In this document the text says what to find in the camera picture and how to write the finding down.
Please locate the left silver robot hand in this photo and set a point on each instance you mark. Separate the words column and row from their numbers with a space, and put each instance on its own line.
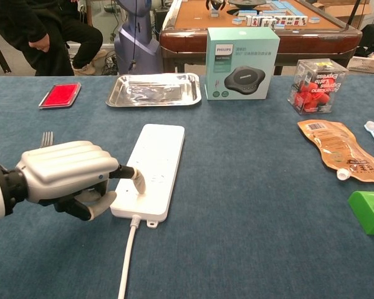
column 68, row 177

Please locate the white power strip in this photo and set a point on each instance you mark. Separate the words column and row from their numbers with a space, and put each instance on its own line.
column 154, row 174

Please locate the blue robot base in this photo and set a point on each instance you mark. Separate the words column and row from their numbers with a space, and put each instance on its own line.
column 137, row 40

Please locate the silver metal fork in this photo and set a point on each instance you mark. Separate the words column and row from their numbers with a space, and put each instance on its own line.
column 46, row 139

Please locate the red stamp pad case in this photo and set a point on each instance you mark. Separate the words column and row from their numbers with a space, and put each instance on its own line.
column 60, row 95

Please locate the stainless steel tray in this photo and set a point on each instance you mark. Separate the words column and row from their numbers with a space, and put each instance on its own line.
column 154, row 89

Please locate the person in black clothes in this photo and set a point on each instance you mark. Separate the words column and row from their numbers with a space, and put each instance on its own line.
column 43, row 37

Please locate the blue tablecloth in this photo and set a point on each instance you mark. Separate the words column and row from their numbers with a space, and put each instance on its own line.
column 237, row 202

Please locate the brown mahjong table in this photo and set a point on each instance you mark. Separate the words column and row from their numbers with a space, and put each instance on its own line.
column 205, row 34

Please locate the teal Philips speaker box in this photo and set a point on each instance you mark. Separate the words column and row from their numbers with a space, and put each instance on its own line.
column 241, row 63

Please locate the clear box with red capsules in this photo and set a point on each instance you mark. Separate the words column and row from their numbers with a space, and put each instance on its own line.
column 316, row 87

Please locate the brown spouted drink pouch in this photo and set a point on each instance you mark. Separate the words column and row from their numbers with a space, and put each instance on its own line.
column 343, row 151

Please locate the green plastic block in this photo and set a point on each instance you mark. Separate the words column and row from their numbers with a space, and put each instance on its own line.
column 369, row 211

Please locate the white plastic basket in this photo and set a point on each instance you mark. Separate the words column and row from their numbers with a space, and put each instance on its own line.
column 367, row 64

